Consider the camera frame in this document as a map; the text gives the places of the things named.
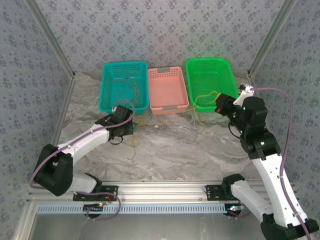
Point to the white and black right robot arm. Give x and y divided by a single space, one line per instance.
270 180

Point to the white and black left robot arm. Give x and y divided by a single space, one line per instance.
52 172

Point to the teal perforated plastic basket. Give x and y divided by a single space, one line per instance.
122 87

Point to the green perforated plastic basket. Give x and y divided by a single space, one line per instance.
212 77

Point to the pink perforated plastic basket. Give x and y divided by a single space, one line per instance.
167 87

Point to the small black controller board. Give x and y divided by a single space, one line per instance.
92 208
233 209

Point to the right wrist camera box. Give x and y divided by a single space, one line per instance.
246 88

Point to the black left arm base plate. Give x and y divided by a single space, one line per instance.
110 190

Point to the aluminium frame post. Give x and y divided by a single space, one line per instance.
57 45
265 45

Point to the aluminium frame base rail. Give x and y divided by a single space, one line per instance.
162 192

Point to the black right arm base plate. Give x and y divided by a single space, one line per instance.
212 192

